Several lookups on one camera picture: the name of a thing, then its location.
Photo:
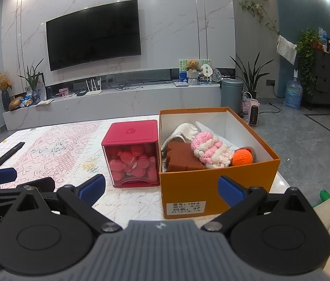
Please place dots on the round paper fan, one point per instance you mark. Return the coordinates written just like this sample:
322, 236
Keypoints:
207, 70

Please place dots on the white hanging towel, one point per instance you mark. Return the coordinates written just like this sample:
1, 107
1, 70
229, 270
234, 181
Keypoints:
286, 49

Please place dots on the marble television cabinet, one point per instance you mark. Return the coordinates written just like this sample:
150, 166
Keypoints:
124, 105

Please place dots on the wall socket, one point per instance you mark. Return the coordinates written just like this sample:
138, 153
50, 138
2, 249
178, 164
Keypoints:
270, 82

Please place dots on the brown sponge block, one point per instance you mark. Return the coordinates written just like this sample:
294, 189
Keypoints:
182, 158

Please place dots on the red storage box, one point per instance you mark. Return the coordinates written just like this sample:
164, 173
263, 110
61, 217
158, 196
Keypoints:
130, 134

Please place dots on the grey trash can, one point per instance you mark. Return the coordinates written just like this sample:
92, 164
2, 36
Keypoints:
232, 96

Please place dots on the green plastic toy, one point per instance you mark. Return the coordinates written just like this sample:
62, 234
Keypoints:
324, 196

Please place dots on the bushy green cabinet plant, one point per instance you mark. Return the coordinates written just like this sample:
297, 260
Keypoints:
307, 46

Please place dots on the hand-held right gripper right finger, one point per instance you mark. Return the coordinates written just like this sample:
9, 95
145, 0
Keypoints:
230, 190

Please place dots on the snack bag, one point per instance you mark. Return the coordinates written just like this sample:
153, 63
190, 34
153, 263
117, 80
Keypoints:
27, 102

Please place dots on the white router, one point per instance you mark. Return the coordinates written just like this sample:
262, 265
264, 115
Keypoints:
93, 92

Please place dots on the black remote control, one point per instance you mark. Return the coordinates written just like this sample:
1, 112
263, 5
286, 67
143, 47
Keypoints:
7, 155

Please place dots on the blue water bottle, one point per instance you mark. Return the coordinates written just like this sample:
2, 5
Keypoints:
293, 95

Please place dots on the cream towel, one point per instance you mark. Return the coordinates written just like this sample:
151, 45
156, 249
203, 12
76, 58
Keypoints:
179, 133

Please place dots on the pink space heater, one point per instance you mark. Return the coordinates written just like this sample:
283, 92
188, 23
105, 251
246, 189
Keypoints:
253, 114

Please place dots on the green plant in vase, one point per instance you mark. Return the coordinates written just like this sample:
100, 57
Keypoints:
33, 79

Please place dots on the black flat television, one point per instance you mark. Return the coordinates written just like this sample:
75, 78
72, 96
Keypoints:
93, 35

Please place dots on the pink woven basket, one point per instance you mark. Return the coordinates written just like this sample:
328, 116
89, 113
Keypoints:
246, 104

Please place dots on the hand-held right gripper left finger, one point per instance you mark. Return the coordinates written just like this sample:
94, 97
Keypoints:
92, 188

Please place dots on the dried flowers in vase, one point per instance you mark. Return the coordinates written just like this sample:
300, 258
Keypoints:
2, 82

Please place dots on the orange cardboard box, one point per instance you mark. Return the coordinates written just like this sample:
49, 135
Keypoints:
211, 190

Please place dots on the tall potted floor plant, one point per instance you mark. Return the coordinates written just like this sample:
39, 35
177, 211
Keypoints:
251, 76

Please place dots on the golden gourd ornament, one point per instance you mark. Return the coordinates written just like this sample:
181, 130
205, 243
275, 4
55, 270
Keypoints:
15, 104

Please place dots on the brown teddy bear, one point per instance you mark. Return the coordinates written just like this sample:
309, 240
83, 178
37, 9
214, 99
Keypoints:
192, 66

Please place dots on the dark drawer cabinet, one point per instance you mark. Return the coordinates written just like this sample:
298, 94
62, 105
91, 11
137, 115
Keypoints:
328, 79

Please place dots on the hanging vine plant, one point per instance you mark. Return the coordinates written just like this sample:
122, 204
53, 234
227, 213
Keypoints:
255, 8

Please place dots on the pink white knitted toy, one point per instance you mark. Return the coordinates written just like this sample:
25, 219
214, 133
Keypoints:
209, 149

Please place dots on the orange knitted ball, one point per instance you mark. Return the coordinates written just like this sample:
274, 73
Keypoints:
242, 158

